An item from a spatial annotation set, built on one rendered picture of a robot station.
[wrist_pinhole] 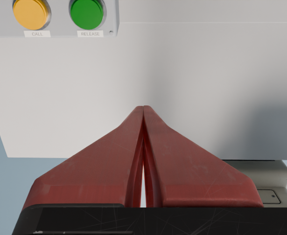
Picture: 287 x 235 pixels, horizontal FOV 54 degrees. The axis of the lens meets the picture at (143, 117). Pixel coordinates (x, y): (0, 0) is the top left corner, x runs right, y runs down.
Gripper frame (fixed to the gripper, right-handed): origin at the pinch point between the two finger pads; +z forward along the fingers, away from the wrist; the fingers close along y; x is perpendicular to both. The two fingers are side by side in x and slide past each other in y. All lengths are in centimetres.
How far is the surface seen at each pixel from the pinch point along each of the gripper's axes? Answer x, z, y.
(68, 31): 4.9, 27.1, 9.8
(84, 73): 16.1, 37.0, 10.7
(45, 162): 123, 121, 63
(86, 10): 2.0, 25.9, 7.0
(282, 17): 6.1, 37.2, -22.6
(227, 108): 23.9, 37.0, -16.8
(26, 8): 1.7, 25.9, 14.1
